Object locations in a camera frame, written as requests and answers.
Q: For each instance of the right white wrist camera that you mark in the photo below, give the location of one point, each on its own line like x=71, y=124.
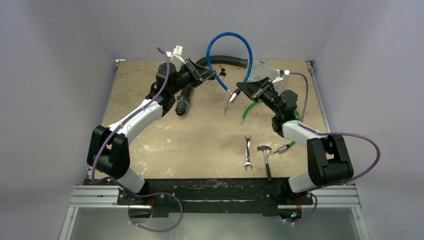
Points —
x=280, y=75

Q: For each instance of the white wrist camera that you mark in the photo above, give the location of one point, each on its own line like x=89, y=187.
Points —
x=280, y=75
x=175, y=57

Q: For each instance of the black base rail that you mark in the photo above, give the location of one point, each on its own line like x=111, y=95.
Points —
x=217, y=196

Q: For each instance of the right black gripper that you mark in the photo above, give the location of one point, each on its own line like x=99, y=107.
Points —
x=261, y=88

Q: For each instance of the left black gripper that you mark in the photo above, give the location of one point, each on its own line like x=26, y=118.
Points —
x=199, y=74

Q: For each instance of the clear plastic organizer box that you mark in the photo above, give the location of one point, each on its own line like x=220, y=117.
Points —
x=260, y=70

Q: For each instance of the black key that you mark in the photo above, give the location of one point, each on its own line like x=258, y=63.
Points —
x=222, y=72

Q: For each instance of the small black hammer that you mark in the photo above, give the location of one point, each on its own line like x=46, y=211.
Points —
x=266, y=150

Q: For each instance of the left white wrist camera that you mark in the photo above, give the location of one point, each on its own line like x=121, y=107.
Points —
x=175, y=57

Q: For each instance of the silver open-end wrench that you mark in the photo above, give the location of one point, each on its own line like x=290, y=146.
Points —
x=248, y=164

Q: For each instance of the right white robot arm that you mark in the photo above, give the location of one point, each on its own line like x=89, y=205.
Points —
x=328, y=160

